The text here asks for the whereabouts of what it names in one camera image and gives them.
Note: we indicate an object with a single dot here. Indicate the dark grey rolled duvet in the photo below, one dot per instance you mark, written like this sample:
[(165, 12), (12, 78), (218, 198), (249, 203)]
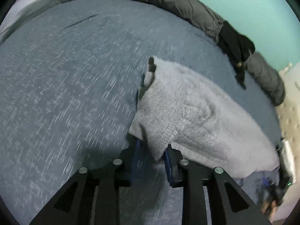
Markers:
[(175, 0)]

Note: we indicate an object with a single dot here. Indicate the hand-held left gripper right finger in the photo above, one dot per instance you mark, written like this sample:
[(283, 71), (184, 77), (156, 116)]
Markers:
[(169, 166)]

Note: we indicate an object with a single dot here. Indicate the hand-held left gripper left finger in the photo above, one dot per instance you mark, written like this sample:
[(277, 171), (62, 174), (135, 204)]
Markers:
[(136, 159)]

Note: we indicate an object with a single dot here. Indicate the white and black garment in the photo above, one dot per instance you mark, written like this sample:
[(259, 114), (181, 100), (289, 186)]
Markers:
[(289, 154)]

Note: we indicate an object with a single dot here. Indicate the blue patterned bedspread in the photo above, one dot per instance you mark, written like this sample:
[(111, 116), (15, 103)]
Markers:
[(70, 86)]

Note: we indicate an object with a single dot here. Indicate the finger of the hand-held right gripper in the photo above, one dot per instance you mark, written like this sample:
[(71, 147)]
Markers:
[(266, 182)]

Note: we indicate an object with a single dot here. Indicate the grey fleece sweater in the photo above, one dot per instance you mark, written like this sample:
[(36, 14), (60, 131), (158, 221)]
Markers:
[(199, 121)]

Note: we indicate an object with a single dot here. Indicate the person's right hand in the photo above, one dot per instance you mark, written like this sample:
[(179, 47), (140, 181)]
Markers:
[(267, 209)]

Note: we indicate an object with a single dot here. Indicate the cream tufted headboard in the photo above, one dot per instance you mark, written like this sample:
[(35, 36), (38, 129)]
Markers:
[(288, 112)]

